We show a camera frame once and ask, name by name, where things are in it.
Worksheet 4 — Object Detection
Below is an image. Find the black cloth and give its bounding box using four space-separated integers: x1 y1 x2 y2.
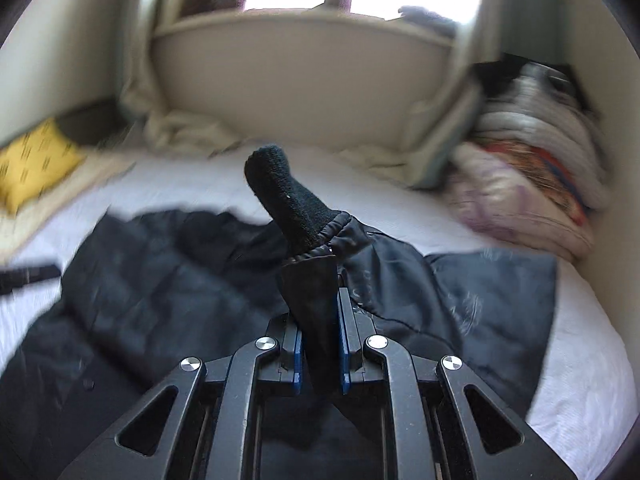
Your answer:
472 55 591 111

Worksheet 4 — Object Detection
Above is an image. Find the purple floral quilt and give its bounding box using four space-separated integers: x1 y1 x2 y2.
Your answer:
447 142 596 261

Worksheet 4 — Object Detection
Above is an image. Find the yellow patterned pillow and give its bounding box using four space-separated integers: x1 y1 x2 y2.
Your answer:
0 119 87 213

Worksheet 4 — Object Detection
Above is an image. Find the white quilted bed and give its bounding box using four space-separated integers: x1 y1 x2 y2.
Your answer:
0 142 628 480

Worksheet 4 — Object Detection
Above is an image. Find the purple knitted cloth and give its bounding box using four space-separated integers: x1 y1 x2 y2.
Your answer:
398 5 458 36

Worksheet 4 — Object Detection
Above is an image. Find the cream textured towel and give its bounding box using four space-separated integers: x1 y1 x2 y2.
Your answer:
0 152 136 266

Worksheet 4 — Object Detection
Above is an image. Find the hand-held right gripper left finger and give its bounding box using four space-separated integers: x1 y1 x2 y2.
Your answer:
57 316 304 480

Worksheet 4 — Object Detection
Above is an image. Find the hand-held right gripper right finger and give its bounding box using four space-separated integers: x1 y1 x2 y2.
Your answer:
337 287 578 480

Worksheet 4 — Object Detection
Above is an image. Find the stack of folded blankets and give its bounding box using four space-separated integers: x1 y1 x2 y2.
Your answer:
472 62 613 211

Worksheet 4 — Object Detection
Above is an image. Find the orange patterned blanket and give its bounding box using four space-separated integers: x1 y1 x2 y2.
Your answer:
480 140 591 226

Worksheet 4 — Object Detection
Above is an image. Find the white windowsill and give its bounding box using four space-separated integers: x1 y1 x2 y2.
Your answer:
152 7 461 41

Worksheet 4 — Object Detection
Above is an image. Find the black padded jacket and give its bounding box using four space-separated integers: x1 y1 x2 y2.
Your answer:
0 144 558 480

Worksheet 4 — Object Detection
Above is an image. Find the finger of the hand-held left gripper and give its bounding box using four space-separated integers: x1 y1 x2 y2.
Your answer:
0 262 62 296

